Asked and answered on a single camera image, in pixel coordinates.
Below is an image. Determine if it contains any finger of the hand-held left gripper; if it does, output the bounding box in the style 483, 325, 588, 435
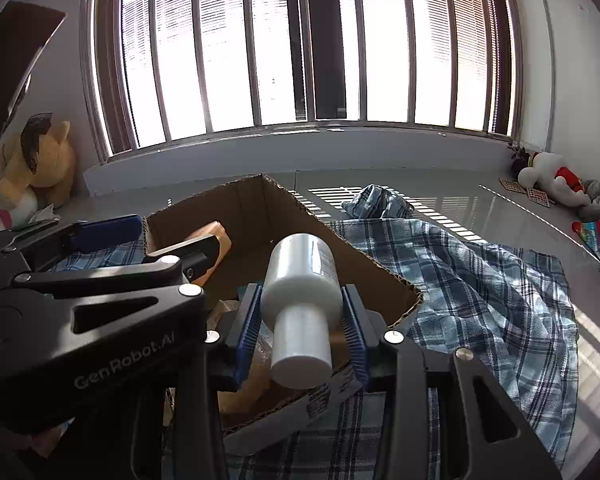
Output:
11, 233, 222, 302
1, 214, 144, 272

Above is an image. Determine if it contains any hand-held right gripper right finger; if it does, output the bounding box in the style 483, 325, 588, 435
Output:
341, 284, 563, 480

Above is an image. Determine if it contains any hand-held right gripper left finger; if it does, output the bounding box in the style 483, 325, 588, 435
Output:
172, 282, 266, 480

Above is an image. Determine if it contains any orange packet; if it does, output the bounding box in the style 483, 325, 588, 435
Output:
185, 221, 232, 286

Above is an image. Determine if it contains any white plastic bottle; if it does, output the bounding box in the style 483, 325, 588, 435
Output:
260, 232, 342, 390

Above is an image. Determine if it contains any brown cardboard box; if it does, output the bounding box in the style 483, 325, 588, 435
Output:
142, 173, 425, 441

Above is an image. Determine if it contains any yellow plush toy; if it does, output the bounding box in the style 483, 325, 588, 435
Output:
0, 114, 77, 211

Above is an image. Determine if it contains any white and pink plush toy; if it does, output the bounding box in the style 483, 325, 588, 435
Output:
0, 185, 38, 235

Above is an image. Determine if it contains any blue plaid blanket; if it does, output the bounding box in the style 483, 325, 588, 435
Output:
45, 217, 581, 480

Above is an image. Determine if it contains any blue plaid cloth bundle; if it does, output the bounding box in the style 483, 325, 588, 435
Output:
341, 184, 415, 220

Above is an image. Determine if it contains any barred window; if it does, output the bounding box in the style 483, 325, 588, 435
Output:
80, 0, 525, 163

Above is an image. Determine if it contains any small dark plant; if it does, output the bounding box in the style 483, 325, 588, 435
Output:
507, 142, 531, 173

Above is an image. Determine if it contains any white and red plush toy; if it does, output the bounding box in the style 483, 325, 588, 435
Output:
517, 152, 591, 208

